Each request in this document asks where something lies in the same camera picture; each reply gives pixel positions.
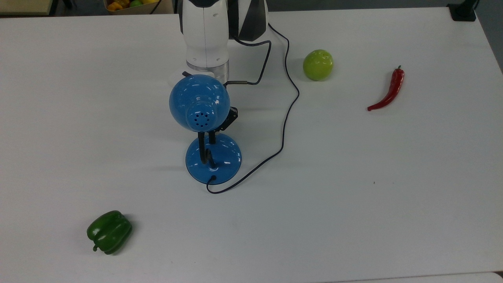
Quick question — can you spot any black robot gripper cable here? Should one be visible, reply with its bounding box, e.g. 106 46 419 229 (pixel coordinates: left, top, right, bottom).
227 37 272 86

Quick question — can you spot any blue desk lamp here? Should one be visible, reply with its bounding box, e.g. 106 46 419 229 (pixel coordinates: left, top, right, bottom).
169 74 242 185

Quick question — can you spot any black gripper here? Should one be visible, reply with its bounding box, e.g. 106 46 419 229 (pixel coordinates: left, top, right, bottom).
208 106 239 145

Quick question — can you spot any wooden board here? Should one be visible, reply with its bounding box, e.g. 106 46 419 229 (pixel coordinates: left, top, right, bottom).
0 0 53 16

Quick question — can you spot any black camera stand base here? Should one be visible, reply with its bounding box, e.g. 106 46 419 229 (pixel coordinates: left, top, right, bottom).
447 0 479 22

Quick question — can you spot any red chili pepper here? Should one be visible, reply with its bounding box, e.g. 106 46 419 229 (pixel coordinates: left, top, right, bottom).
367 65 405 112

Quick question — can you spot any dark lamp power cable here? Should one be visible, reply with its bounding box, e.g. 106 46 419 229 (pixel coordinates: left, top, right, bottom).
206 23 300 194

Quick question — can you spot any light green apple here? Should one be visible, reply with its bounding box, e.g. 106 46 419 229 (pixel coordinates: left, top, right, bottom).
303 49 334 81

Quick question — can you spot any cardboard box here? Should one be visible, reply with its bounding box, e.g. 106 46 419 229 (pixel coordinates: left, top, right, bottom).
103 0 174 15

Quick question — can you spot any green bell pepper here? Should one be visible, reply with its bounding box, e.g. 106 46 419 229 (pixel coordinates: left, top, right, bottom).
86 210 133 255

